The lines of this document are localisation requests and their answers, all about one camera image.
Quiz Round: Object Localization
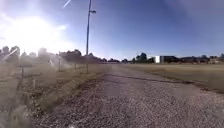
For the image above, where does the clump of dark trees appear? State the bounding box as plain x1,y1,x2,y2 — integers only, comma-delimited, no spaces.
131,52,156,64

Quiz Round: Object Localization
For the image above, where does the grey gravel path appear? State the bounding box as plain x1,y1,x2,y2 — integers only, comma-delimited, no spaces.
31,63,224,128

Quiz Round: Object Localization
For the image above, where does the wire fence with posts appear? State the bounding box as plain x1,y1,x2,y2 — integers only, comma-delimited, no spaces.
0,56,101,128

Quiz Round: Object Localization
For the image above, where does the tall street lamp pole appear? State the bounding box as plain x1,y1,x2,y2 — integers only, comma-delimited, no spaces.
85,0,97,74

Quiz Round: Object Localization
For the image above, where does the dry grass field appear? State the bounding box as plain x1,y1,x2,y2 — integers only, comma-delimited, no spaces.
123,63,224,94

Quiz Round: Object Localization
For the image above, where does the dry grass verge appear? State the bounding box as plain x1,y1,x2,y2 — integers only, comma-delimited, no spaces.
0,62,109,128

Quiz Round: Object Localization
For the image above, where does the row of trees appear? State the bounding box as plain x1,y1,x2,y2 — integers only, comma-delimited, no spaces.
0,45,121,65

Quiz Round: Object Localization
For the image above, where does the long dark building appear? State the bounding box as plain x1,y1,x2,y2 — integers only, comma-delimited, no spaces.
154,54,224,65

